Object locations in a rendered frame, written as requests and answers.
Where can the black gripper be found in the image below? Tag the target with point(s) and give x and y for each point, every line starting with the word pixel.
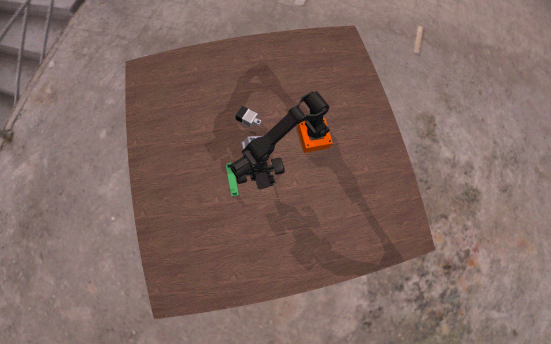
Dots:
pixel 277 165

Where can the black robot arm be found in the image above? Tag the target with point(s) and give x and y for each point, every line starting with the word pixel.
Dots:
pixel 261 147

